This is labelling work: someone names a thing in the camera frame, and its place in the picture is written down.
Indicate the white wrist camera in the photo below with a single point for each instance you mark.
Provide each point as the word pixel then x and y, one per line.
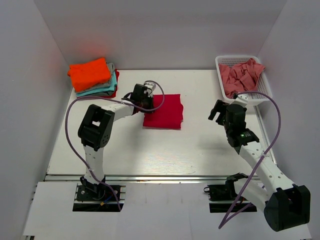
pixel 240 99
pixel 150 87

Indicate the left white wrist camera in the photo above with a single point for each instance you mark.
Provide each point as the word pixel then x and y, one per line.
pixel 150 87

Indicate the folded grey t shirt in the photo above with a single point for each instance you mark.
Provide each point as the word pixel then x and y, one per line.
pixel 99 74

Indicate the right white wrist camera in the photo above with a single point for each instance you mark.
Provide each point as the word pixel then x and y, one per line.
pixel 240 99

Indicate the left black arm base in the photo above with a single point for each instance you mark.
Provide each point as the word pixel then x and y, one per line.
pixel 98 198

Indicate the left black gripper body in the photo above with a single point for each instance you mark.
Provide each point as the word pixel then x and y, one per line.
pixel 146 102

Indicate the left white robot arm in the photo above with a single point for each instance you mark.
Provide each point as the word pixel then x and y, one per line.
pixel 96 127

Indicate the crumpled pink t shirt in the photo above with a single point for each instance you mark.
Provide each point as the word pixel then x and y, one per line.
pixel 241 77

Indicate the white plastic basket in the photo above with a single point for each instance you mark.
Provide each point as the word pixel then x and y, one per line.
pixel 262 85

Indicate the aluminium table rail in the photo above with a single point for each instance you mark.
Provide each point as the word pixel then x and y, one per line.
pixel 199 151

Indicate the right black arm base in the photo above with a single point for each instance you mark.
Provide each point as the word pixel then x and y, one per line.
pixel 221 196

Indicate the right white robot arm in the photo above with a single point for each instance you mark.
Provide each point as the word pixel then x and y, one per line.
pixel 284 204

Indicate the folded dark red t shirt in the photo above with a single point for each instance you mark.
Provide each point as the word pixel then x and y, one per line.
pixel 103 94

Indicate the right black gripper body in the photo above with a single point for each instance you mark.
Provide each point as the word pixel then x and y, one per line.
pixel 221 120

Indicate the folded orange t shirt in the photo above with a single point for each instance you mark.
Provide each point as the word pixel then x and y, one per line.
pixel 78 71

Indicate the folded turquoise t shirt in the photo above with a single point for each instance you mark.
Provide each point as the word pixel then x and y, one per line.
pixel 109 90

